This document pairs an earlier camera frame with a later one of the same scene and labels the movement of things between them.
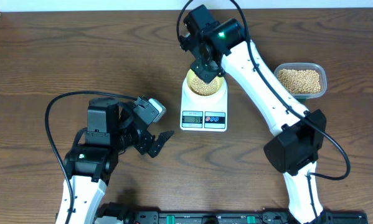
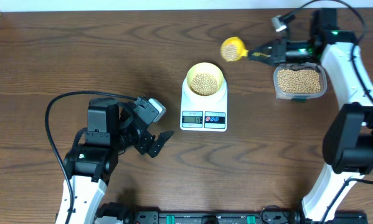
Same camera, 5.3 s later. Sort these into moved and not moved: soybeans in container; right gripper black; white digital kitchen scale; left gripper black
Moved: right gripper black
Not moved: soybeans in container; white digital kitchen scale; left gripper black
